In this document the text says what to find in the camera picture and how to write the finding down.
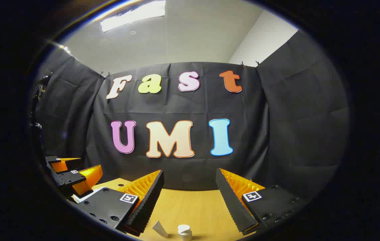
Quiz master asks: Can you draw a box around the ceiling light panel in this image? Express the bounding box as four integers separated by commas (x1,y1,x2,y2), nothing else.
100,0,166,33

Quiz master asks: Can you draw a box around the white pump bottle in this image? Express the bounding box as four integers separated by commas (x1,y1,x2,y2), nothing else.
177,224,193,241

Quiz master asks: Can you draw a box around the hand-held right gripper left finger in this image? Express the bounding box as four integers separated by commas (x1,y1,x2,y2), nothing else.
73,170,164,237

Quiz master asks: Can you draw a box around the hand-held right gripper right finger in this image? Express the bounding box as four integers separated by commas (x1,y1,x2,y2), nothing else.
215,168,309,235

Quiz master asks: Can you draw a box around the white skin care tube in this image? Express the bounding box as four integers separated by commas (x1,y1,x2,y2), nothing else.
152,220,169,239

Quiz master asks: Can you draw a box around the black backdrop cloth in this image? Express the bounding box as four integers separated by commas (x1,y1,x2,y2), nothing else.
31,30,350,201

